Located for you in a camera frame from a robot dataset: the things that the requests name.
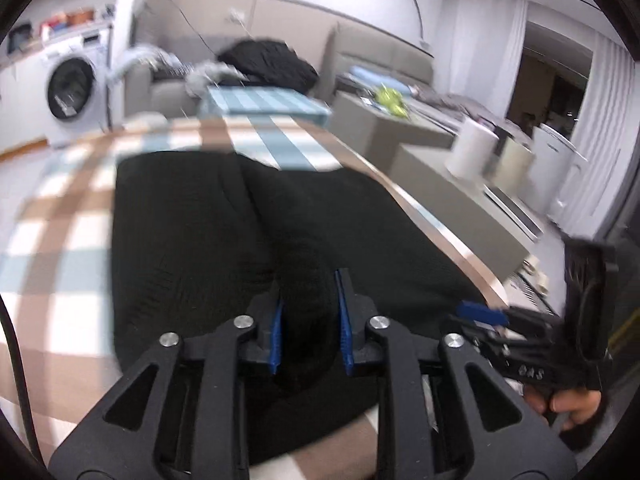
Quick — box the plaid tablecloth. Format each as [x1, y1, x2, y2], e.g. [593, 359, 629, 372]
[0, 115, 511, 480]

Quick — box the black cable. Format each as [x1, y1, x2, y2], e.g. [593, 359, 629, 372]
[0, 295, 41, 461]

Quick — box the green toy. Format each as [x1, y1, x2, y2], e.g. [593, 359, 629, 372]
[372, 85, 408, 118]

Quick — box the grey bedding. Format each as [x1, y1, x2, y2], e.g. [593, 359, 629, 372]
[410, 85, 501, 126]

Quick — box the light blue blanket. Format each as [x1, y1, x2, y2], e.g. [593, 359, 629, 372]
[106, 45, 186, 86]

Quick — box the white curtain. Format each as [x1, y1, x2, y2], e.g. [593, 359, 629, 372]
[442, 0, 528, 121]

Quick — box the white appliance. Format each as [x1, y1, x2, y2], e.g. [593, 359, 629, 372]
[530, 125, 588, 221]

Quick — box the grey cloth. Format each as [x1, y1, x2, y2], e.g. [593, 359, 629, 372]
[184, 60, 246, 98]

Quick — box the white round stool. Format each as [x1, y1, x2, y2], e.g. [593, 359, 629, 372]
[122, 112, 168, 131]

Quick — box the black knit sweater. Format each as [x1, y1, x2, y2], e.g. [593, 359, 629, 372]
[111, 151, 488, 466]

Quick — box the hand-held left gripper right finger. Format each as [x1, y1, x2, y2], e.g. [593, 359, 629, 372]
[334, 267, 578, 480]

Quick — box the white cabinet with counter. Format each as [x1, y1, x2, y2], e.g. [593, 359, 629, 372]
[0, 30, 51, 156]

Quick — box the folded blue plaid cloth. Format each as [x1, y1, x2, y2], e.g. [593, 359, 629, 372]
[199, 86, 331, 127]

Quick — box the person's right hand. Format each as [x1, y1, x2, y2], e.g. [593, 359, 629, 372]
[525, 387, 603, 436]

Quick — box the grey sofa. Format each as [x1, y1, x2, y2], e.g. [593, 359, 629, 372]
[122, 25, 436, 126]

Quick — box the white washing machine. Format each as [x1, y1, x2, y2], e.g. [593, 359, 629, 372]
[32, 27, 113, 148]

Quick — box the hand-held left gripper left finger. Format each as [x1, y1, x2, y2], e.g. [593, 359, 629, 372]
[49, 294, 286, 480]

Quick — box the white cylinder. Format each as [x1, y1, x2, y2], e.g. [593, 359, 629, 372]
[445, 115, 501, 179]

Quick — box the black jacket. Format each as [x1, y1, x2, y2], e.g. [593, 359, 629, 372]
[218, 39, 319, 96]

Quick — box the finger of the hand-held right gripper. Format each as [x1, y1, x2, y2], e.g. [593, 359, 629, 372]
[442, 300, 566, 356]

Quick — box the beige bin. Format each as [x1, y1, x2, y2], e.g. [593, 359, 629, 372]
[492, 135, 536, 191]

